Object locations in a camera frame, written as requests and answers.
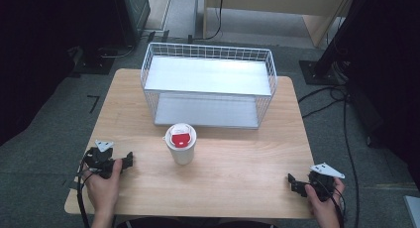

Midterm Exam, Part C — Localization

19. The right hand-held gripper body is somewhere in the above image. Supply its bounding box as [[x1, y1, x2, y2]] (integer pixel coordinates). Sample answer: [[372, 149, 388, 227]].
[[305, 162, 346, 203]]

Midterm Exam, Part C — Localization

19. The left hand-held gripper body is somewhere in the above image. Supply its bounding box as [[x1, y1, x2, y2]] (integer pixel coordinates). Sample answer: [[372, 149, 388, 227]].
[[81, 140, 125, 180]]

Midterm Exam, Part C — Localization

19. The white cup with red lid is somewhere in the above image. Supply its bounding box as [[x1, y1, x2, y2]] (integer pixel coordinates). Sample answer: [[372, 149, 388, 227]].
[[162, 122, 198, 166]]

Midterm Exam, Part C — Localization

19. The white wire shelf rack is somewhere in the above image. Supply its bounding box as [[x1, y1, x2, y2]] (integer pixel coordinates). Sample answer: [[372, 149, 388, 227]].
[[140, 42, 278, 130]]

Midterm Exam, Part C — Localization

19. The person's right hand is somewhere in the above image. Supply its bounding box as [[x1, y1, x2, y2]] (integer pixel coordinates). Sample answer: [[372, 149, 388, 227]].
[[303, 176, 347, 220]]

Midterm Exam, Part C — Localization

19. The person's left hand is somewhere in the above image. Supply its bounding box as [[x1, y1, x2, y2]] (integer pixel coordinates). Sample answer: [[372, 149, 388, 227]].
[[82, 159, 124, 216]]

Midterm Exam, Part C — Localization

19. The person's dark clothing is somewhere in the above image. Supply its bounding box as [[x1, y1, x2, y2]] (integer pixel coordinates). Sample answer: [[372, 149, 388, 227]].
[[115, 216, 279, 228]]

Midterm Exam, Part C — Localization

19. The pale flat panel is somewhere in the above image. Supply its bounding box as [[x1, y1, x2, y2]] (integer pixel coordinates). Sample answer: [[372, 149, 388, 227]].
[[402, 194, 420, 228]]

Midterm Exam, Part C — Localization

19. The dark equipment cabinet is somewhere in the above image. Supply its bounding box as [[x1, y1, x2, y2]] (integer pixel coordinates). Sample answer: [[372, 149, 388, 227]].
[[110, 0, 152, 48]]

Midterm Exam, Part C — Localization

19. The black metal stand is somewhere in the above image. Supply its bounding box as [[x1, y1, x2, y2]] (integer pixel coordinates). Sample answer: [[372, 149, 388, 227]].
[[298, 0, 374, 87]]

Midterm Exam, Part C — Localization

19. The light wooden cabinet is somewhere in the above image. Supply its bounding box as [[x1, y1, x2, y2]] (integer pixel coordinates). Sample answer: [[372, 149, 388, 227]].
[[202, 0, 359, 50]]

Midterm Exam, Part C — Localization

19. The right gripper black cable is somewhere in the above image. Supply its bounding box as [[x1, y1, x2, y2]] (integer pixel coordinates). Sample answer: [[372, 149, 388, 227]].
[[325, 182, 347, 228]]

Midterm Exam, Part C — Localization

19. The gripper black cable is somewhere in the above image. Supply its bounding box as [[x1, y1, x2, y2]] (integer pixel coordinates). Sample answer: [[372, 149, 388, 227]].
[[75, 149, 97, 228], [325, 182, 347, 228]]

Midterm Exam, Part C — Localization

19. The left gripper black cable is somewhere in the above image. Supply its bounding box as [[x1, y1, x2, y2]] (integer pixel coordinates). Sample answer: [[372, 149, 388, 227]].
[[75, 149, 97, 228]]

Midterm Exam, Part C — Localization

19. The long black floor cable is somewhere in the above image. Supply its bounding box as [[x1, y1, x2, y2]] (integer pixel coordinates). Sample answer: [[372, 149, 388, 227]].
[[297, 84, 362, 228]]

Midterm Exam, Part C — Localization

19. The black stand base plate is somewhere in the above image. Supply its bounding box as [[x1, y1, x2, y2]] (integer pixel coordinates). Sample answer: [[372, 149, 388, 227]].
[[71, 47, 119, 76]]

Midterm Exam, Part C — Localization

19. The thin black hanging cable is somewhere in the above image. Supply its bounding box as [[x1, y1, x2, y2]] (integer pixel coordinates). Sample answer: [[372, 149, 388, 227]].
[[190, 0, 226, 43]]

